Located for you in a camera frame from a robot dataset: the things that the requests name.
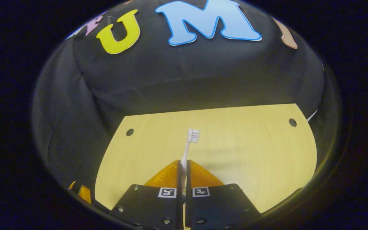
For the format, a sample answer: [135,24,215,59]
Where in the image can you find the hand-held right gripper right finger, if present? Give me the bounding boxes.
[186,160,262,230]

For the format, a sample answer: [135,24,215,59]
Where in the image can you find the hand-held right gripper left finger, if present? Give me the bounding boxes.
[109,160,184,230]

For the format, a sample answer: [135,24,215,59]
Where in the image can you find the white toothbrush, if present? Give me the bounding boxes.
[181,128,200,192]

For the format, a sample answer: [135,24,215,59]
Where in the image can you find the light wooden desktop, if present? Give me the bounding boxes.
[95,103,318,229]

